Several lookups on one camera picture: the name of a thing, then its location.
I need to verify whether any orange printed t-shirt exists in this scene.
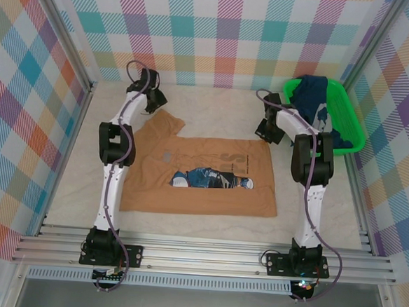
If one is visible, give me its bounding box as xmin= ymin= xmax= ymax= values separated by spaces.
xmin=118 ymin=106 xmax=286 ymax=223

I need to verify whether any navy blue t-shirt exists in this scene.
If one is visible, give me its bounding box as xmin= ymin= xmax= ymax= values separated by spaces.
xmin=287 ymin=74 xmax=359 ymax=153

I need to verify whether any green plastic basket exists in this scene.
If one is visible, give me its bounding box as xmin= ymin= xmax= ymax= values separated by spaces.
xmin=277 ymin=74 xmax=371 ymax=162

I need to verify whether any small electronics board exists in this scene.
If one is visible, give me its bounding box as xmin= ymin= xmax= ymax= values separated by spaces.
xmin=291 ymin=277 xmax=319 ymax=296
xmin=92 ymin=264 xmax=129 ymax=285

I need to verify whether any aluminium frame post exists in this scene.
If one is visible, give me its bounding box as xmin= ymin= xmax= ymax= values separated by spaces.
xmin=340 ymin=0 xmax=409 ymax=97
xmin=22 ymin=0 xmax=104 ymax=94

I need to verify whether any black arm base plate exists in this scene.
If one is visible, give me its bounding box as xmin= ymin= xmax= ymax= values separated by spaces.
xmin=264 ymin=251 xmax=331 ymax=281
xmin=78 ymin=240 xmax=146 ymax=270

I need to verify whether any aluminium rail beam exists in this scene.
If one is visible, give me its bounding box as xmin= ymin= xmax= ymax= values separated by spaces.
xmin=11 ymin=219 xmax=401 ymax=289

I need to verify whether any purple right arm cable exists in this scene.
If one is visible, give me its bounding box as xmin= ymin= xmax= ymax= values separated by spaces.
xmin=242 ymin=88 xmax=355 ymax=306

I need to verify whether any slotted grey cable duct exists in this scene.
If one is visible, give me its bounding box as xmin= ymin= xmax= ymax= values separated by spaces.
xmin=26 ymin=262 xmax=294 ymax=297

